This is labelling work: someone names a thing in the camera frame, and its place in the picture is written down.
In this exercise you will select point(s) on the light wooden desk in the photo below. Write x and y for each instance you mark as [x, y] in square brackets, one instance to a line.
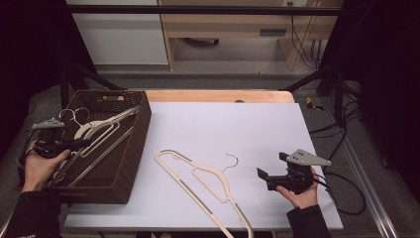
[231, 23]

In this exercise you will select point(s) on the brown woven basket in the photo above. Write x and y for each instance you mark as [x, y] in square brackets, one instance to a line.
[132, 158]

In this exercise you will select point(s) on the white table mat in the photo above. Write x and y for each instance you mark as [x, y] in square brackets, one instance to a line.
[231, 132]

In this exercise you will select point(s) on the white cabinet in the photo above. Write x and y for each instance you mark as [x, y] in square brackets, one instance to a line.
[122, 39]

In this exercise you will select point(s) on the yellow and black object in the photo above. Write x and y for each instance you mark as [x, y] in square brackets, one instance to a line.
[310, 103]

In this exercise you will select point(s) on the person's right hand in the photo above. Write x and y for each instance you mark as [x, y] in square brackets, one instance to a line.
[305, 200]

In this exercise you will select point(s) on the black horizontal frame bar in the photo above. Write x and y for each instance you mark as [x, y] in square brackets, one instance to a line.
[198, 10]

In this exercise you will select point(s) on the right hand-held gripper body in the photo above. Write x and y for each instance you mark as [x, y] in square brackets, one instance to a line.
[294, 181]

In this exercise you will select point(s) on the aluminium rail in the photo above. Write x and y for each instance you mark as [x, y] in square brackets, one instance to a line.
[369, 195]
[5, 226]

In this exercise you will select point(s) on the black stand strut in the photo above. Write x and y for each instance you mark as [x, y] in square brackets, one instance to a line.
[64, 89]
[338, 95]

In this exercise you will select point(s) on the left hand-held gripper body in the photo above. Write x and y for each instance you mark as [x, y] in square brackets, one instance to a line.
[49, 145]

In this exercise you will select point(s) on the black curtain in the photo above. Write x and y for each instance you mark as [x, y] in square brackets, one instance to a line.
[29, 66]
[386, 82]

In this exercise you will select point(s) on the beige clothes hanger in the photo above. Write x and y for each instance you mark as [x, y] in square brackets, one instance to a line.
[99, 136]
[185, 185]
[125, 114]

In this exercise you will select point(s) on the person's left hand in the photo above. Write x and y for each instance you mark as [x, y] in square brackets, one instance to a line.
[38, 172]

